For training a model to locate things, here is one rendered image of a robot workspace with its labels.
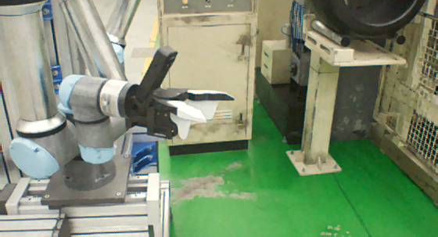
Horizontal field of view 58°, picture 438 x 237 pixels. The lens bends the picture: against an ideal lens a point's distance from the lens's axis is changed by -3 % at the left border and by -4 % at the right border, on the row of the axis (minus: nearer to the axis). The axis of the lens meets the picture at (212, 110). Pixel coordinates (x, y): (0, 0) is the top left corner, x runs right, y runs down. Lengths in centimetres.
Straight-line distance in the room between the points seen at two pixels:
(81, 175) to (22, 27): 44
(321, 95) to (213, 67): 64
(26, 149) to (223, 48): 160
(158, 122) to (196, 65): 162
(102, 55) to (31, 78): 17
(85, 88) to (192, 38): 154
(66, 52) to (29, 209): 46
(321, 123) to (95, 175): 160
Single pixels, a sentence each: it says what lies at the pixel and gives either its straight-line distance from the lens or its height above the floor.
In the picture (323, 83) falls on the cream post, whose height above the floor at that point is 56.
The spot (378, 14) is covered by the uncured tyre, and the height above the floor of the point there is 97.
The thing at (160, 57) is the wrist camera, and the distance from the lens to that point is 75.
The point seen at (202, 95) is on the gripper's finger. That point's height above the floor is 106.
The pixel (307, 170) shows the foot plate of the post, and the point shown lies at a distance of 252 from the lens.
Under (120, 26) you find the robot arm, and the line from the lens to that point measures 164.
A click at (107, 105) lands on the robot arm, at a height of 104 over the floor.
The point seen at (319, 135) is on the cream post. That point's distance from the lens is 247.
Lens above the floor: 137
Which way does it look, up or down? 25 degrees down
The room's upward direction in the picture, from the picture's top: straight up
